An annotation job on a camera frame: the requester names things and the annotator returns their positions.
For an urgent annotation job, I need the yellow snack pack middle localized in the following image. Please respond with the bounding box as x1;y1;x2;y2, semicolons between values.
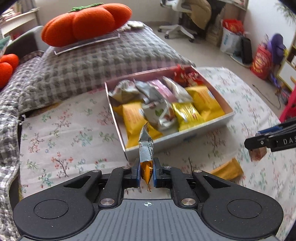
171;102;205;131

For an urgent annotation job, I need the pink snack packet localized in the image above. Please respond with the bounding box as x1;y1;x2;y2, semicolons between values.
148;79;177;103

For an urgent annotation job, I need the clear acrylic board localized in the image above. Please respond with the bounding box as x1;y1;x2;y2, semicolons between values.
54;32;120;55

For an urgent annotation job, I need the floral tablecloth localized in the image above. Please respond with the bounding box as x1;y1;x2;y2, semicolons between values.
18;66;296;241

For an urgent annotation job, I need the clear white candy packet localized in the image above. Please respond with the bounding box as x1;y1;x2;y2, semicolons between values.
162;76;193;103

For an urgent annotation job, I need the green patterned pillow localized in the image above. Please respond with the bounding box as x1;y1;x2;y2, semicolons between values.
0;36;11;58

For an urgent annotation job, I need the clear brown biscuit pack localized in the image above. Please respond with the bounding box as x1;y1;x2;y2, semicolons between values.
248;147;267;162

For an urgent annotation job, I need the white plastic bag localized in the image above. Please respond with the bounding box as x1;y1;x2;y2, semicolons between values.
220;19;244;55

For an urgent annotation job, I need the red candy packet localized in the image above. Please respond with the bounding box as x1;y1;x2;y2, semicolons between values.
174;65;204;87

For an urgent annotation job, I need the white office chair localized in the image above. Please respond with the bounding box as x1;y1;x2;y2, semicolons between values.
158;0;212;43

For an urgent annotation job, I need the white nut snack packet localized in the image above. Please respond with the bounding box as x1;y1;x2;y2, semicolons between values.
142;99;177;132
108;79;140;104

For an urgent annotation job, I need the grey checkered blanket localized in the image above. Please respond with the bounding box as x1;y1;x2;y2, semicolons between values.
1;26;191;240

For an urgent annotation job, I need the white bookshelf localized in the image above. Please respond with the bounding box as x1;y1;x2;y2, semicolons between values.
1;8;40;39

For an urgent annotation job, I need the orange-yellow snack pack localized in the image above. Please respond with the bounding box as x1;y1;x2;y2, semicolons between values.
112;101;164;149
185;85;225;121

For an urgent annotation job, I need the long gold foil snack bar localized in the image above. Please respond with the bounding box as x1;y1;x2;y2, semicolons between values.
210;158;243;181

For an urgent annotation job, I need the red printed bag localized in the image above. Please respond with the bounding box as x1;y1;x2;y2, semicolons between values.
250;44;272;80

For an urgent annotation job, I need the large orange pumpkin cushion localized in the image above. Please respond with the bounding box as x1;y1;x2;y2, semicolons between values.
41;3;132;47

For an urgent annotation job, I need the white pink cardboard box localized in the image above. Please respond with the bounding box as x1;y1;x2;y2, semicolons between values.
104;66;234;161

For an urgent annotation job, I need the orange-yellow snack pack right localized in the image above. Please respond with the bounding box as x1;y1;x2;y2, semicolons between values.
185;85;225;121

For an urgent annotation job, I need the white nut snack packet front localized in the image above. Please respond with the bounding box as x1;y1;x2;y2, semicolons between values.
142;99;177;132

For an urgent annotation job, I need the small orange pumpkin cushion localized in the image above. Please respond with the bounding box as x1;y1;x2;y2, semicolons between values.
0;54;19;89

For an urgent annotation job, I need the orange silver snack packet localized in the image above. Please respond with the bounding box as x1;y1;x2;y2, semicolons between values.
138;123;154;192

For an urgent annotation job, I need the orange-yellow snack pack left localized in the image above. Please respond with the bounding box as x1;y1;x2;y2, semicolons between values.
112;101;164;149

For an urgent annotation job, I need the white nut snack packet back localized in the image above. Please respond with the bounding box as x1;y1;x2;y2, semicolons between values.
108;79;140;104

